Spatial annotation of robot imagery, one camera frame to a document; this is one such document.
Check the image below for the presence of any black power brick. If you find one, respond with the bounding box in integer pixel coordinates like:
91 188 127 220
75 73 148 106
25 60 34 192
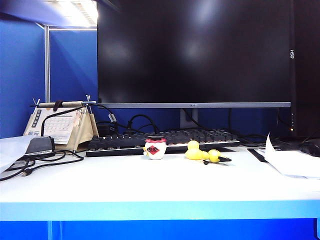
95 121 118 138

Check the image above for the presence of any black computer mouse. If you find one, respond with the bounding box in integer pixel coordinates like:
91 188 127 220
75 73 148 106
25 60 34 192
299 138 320 158

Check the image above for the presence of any yellow duck doll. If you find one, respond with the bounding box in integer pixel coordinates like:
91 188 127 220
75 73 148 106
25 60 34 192
184 140 210 161

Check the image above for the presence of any black HSO monitor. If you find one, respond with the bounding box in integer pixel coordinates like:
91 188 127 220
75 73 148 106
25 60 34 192
289 0 320 138

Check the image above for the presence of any dark grey adapter box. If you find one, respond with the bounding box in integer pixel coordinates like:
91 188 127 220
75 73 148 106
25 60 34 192
24 135 56 157

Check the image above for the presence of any large black monitor silver bezel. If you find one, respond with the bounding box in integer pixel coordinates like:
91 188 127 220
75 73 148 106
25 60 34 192
96 0 293 109

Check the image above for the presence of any white curled paper sheet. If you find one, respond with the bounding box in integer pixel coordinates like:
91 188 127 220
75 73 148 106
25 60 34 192
254 132 320 180

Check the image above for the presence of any black coiled cable behind keyboard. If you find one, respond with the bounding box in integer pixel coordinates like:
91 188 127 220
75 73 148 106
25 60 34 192
126 114 160 135

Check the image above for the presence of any black USB cable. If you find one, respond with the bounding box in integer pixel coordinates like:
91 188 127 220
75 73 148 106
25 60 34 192
0 161 36 182

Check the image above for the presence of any black monitor cable bundle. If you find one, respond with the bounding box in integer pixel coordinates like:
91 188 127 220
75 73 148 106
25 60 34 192
226 108 270 148

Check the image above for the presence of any beige tent desk calendar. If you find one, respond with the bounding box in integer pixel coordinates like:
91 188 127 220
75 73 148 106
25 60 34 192
23 94 100 153

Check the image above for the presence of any black mechanical keyboard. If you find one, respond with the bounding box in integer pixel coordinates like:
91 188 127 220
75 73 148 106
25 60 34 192
85 127 241 158

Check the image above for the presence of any grey monitor stand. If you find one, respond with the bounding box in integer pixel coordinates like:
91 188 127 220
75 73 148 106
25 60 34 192
179 107 200 130

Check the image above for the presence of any black cable with ferrite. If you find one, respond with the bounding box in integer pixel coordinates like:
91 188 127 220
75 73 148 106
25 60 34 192
40 102 119 137

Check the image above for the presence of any white doll with red trim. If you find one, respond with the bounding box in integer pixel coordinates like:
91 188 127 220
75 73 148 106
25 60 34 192
143 136 168 161

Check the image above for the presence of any black looped cable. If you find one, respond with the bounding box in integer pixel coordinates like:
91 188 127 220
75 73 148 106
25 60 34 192
4 149 85 172

